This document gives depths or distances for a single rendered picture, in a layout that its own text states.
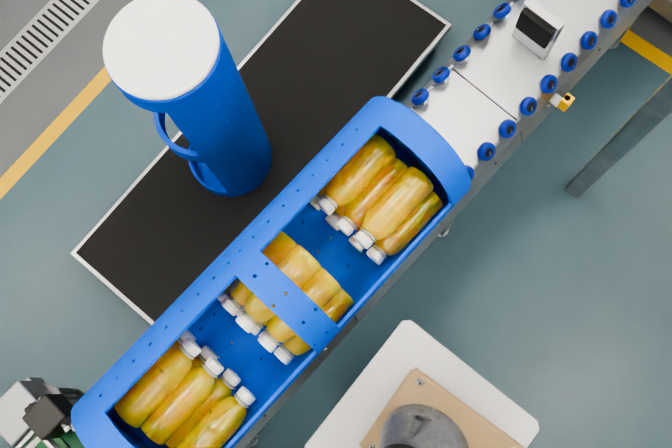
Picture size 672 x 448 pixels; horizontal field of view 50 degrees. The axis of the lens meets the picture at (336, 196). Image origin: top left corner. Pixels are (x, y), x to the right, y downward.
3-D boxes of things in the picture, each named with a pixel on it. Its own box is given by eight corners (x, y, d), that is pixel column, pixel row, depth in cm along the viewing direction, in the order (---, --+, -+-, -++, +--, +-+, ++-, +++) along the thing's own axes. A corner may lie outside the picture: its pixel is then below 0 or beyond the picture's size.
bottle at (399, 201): (405, 163, 154) (348, 223, 151) (420, 167, 147) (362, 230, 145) (424, 185, 156) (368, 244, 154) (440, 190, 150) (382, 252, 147)
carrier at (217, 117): (217, 107, 261) (178, 176, 255) (141, -25, 177) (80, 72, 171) (286, 140, 257) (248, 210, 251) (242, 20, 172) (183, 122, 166)
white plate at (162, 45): (140, -26, 175) (142, -24, 176) (80, 69, 170) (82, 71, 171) (239, 18, 171) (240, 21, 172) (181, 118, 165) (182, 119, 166)
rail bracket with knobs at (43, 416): (90, 420, 163) (71, 422, 153) (66, 445, 162) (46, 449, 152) (61, 389, 165) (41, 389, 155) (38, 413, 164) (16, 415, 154)
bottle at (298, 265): (298, 245, 148) (237, 309, 145) (296, 240, 141) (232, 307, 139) (323, 268, 147) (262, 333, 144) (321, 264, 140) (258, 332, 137)
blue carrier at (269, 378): (462, 201, 166) (483, 168, 138) (191, 498, 153) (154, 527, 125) (371, 122, 171) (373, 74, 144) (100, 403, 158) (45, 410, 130)
